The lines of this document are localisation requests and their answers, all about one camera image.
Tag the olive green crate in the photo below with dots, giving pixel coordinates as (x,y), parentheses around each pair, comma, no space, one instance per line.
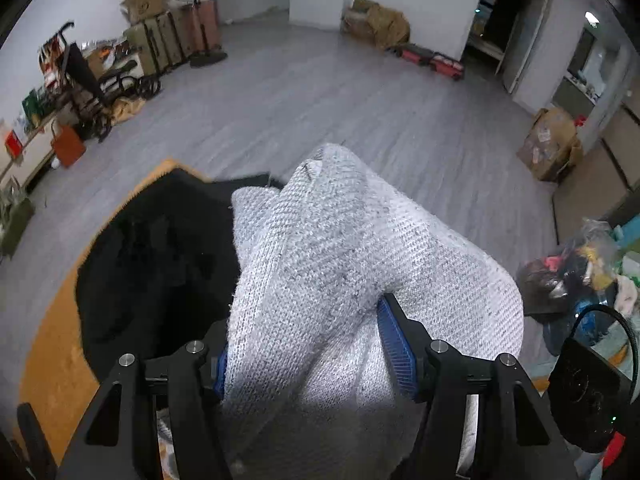
(17,225)

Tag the black fleece garment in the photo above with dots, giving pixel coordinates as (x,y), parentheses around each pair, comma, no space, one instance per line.
(150,270)

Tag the dark plastic bag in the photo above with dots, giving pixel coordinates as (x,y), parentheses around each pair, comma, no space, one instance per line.
(542,285)

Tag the clear bag of clothes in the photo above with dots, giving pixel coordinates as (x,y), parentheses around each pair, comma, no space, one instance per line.
(592,255)

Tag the open cardboard box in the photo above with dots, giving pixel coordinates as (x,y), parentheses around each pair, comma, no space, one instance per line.
(547,145)

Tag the grey checked knit sweater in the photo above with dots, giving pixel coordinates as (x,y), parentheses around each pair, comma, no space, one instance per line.
(325,285)

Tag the orange bag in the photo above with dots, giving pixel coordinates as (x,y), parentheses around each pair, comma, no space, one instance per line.
(67,147)

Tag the black metal frame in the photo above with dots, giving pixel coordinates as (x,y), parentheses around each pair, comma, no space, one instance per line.
(80,75)

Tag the brown cardboard pile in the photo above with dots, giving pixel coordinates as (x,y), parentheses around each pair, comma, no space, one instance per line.
(380,22)

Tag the low white cabinet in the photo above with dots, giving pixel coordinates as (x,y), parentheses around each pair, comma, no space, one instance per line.
(30,160)

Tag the yellow cloth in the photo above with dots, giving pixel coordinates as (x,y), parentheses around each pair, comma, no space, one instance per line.
(127,110)

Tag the red black toolbox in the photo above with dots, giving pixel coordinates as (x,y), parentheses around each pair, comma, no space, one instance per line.
(447,66)
(414,54)

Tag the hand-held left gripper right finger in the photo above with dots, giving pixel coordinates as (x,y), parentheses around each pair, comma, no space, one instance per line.
(397,350)

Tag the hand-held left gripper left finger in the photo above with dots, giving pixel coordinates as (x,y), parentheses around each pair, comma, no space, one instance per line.
(220,375)

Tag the red box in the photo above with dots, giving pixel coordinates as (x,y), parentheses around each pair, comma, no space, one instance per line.
(13,142)

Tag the brown wooden cabinet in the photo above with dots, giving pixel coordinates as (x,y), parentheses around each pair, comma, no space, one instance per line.
(600,185)

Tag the black standing fan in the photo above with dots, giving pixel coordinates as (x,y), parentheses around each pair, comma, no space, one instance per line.
(207,57)

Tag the olive suitcase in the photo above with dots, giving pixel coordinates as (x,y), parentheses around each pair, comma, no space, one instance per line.
(150,47)

